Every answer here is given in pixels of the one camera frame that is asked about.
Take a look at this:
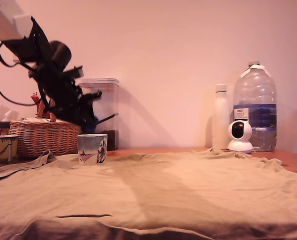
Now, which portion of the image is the blue coffee capsule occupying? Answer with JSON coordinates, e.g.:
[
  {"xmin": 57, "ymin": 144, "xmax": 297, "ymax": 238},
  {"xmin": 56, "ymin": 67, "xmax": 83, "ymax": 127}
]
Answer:
[{"xmin": 84, "ymin": 115, "xmax": 99, "ymax": 134}]

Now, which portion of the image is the black coffee scoop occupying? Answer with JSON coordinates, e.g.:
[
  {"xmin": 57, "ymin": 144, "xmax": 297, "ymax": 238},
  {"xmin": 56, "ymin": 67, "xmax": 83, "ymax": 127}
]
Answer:
[{"xmin": 94, "ymin": 113, "xmax": 119, "ymax": 127}]

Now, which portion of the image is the white cup with landscape print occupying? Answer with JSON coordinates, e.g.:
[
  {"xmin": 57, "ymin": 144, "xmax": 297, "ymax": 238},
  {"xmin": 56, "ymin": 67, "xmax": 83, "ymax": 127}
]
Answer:
[{"xmin": 76, "ymin": 133, "xmax": 109, "ymax": 166}]

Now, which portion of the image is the clear plastic storage container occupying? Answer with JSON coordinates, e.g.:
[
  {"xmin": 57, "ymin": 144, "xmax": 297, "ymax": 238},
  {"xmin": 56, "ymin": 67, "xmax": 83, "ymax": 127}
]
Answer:
[{"xmin": 76, "ymin": 77, "xmax": 120, "ymax": 151}]

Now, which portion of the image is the white printed box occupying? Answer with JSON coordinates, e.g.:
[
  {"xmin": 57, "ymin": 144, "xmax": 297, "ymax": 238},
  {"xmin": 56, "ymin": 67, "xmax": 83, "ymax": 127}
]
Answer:
[{"xmin": 20, "ymin": 117, "xmax": 67, "ymax": 123}]

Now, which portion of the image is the red kitchen tool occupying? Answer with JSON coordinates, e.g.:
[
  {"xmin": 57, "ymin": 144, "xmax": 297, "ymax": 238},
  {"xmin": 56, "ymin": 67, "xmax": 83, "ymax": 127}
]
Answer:
[{"xmin": 30, "ymin": 92, "xmax": 51, "ymax": 118}]

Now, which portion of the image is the white tissue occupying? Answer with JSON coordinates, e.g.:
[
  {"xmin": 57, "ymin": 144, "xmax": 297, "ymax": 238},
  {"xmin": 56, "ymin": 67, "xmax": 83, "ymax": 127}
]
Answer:
[{"xmin": 0, "ymin": 103, "xmax": 20, "ymax": 123}]

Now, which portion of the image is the beige cloth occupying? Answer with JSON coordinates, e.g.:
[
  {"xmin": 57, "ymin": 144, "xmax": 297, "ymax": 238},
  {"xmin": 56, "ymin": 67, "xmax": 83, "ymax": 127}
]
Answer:
[{"xmin": 0, "ymin": 147, "xmax": 297, "ymax": 240}]

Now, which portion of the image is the white metal bottle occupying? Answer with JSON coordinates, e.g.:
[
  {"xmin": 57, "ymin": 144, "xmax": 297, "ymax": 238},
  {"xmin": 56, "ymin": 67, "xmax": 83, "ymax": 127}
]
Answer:
[{"xmin": 211, "ymin": 84, "xmax": 231, "ymax": 150}]

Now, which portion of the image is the large clear water bottle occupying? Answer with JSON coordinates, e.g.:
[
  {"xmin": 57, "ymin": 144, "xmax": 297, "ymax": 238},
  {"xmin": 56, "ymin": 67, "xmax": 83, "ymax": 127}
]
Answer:
[{"xmin": 232, "ymin": 60, "xmax": 278, "ymax": 153}]

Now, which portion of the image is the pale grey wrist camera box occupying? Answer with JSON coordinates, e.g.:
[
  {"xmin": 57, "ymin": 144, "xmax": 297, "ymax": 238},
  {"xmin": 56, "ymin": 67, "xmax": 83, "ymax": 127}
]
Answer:
[{"xmin": 63, "ymin": 65, "xmax": 85, "ymax": 80}]

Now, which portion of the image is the wicker basket with handle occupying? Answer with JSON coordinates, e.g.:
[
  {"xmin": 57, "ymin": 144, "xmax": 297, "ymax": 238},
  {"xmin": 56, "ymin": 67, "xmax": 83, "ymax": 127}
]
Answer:
[{"xmin": 7, "ymin": 99, "xmax": 82, "ymax": 158}]

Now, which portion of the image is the small white round camera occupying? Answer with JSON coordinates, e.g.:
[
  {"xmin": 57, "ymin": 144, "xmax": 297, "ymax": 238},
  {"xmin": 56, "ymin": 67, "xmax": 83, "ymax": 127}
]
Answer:
[{"xmin": 227, "ymin": 120, "xmax": 254, "ymax": 155}]

